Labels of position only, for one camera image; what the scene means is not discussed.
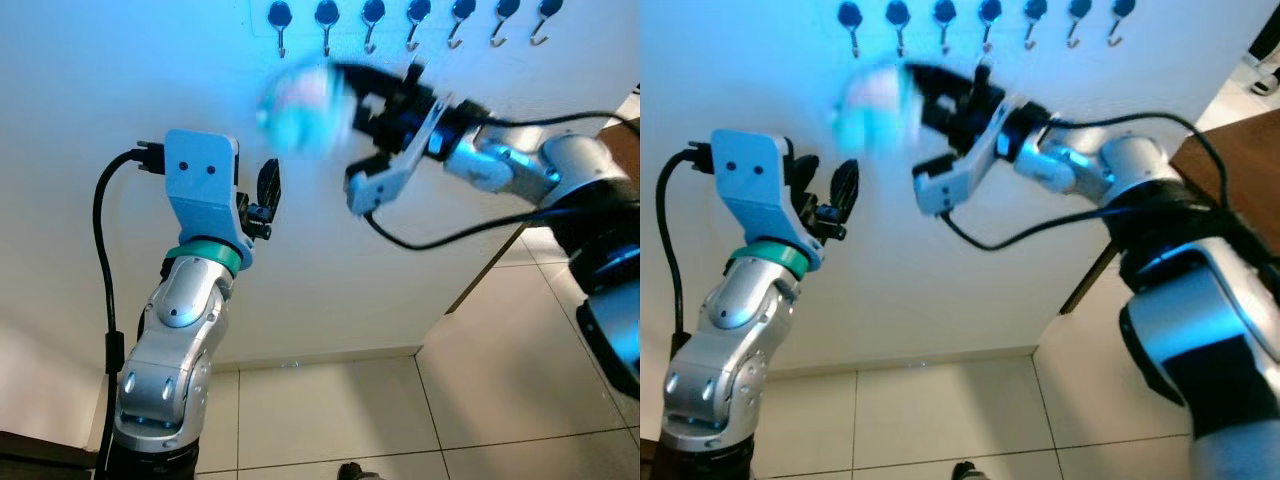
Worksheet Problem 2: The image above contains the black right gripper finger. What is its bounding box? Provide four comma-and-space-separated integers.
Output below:
899, 63, 967, 103
911, 150, 962, 183
329, 62, 398, 102
345, 147, 394, 182

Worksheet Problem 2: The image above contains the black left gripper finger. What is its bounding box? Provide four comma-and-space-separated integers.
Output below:
257, 157, 283, 212
829, 157, 862, 224

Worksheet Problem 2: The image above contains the teal plush keychain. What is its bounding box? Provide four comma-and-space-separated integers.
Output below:
831, 64, 927, 158
256, 61, 357, 158

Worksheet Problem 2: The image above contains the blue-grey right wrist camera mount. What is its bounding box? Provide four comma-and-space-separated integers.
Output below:
911, 96, 1023, 217
344, 94, 453, 217

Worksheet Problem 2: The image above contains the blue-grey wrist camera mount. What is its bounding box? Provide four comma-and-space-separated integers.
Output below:
162, 129, 252, 272
344, 94, 453, 217
709, 129, 827, 274
911, 96, 1023, 217

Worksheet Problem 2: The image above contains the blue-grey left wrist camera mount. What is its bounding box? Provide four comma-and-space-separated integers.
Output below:
162, 129, 252, 272
709, 129, 827, 274

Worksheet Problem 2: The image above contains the blue capped metal wall hook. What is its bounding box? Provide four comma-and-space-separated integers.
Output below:
268, 1, 294, 59
837, 1, 864, 59
489, 0, 522, 49
1021, 0, 1049, 52
449, 0, 478, 50
977, 0, 1004, 54
405, 0, 433, 52
1107, 0, 1139, 48
529, 0, 565, 47
885, 0, 911, 57
1064, 0, 1094, 50
360, 0, 387, 54
932, 0, 958, 55
314, 0, 340, 57

